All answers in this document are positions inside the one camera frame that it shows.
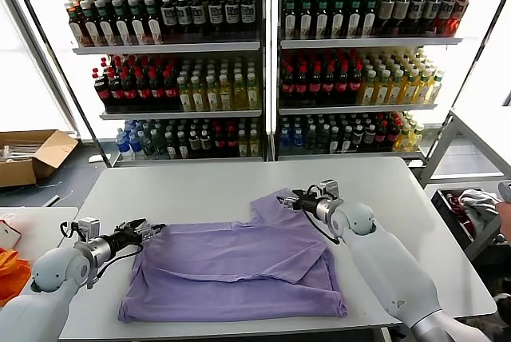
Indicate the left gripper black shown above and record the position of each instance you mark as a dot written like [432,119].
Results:
[123,240]

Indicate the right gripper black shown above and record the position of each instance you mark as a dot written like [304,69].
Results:
[308,203]

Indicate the purple t-shirt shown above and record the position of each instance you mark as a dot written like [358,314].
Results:
[239,262]

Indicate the person bare hand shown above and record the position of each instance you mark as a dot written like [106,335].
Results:
[505,218]

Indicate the blue label water bottle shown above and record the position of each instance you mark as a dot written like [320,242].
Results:
[297,138]
[121,144]
[135,146]
[284,138]

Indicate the green tea bottle white cap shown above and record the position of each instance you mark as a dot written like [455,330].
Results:
[322,139]
[310,139]
[160,146]
[148,146]

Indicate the yellow juice bottle green band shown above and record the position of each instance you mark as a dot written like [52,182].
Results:
[242,145]
[404,138]
[368,92]
[254,144]
[421,92]
[212,97]
[185,98]
[416,136]
[239,96]
[252,95]
[408,92]
[382,92]
[395,92]
[198,98]
[225,97]
[433,92]

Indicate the dark drink bottle white cap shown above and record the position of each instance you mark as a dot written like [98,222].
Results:
[205,143]
[370,136]
[334,139]
[358,136]
[183,148]
[346,138]
[171,148]
[194,144]

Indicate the small white floor object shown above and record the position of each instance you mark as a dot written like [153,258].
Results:
[96,159]

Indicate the cola bottle red cap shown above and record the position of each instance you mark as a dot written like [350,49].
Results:
[130,93]
[301,87]
[328,86]
[315,86]
[143,93]
[287,87]
[171,92]
[117,93]
[104,94]
[342,86]
[355,85]
[157,92]
[231,142]
[219,142]

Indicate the white strip on floor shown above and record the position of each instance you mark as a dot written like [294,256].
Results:
[52,200]

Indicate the dark bottle red cap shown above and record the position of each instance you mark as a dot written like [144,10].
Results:
[382,134]
[393,134]

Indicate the brown cardboard box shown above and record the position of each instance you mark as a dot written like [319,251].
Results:
[48,154]

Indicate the white box orange trim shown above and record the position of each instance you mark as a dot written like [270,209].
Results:
[8,234]

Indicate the clear plastic bag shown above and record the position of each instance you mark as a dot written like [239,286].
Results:
[8,218]

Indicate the orange cloth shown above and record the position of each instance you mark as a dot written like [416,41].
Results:
[12,274]

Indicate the clear packets in carton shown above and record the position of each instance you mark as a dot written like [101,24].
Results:
[16,154]

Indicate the black plastic crate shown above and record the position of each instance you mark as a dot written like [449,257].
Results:
[449,218]

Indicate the grey metal shelf rack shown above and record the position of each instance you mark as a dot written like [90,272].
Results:
[359,43]
[167,48]

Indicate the red garment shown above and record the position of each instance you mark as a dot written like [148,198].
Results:
[463,218]

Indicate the dark tea bottle green band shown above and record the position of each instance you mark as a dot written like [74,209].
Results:
[369,18]
[321,18]
[353,18]
[289,18]
[337,18]
[305,18]

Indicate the grey white garment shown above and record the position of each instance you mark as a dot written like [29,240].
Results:
[481,202]

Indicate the dark drink bottle square label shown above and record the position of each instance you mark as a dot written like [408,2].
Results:
[430,8]
[183,15]
[247,13]
[169,16]
[444,8]
[198,15]
[231,13]
[215,14]
[416,8]

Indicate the dark bottle beige label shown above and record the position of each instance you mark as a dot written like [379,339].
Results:
[401,10]
[386,12]

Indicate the red drink bottle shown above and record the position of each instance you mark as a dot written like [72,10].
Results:
[459,8]

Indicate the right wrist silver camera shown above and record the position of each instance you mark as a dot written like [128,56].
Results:
[329,190]

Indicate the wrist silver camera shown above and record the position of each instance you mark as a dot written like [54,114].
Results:
[329,190]
[88,227]

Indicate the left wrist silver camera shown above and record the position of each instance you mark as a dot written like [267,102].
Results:
[88,227]

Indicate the grey diagonal window post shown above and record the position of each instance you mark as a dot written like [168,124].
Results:
[465,78]
[64,78]
[41,58]

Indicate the grey metal cart frame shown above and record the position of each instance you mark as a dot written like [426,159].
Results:
[485,240]

